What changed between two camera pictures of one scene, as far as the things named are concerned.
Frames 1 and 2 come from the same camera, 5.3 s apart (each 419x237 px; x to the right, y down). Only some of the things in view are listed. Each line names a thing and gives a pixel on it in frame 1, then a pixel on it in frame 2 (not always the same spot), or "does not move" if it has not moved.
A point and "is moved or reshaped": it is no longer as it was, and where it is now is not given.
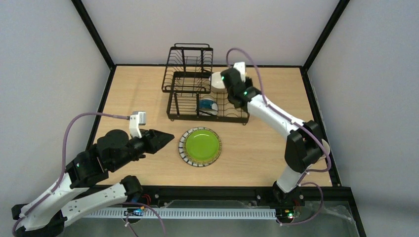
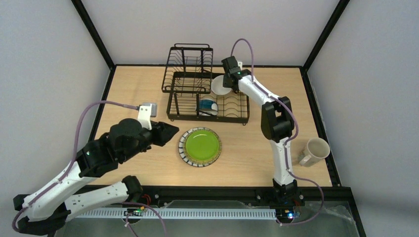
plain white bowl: (217, 80) is moved or reshaped
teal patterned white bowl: (208, 107) does not move
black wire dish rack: (187, 81) does not move
